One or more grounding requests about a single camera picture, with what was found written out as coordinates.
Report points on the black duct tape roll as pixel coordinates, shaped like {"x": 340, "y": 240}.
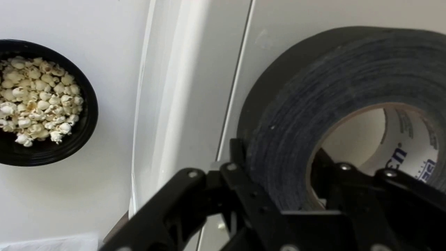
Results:
{"x": 325, "y": 78}

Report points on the black bowl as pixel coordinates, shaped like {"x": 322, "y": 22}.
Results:
{"x": 85, "y": 126}

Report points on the white microwave oven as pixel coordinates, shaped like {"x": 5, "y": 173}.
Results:
{"x": 279, "y": 28}

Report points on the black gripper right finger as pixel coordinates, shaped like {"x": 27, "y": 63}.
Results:
{"x": 395, "y": 209}

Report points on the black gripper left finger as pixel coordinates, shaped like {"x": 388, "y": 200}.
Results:
{"x": 241, "y": 204}

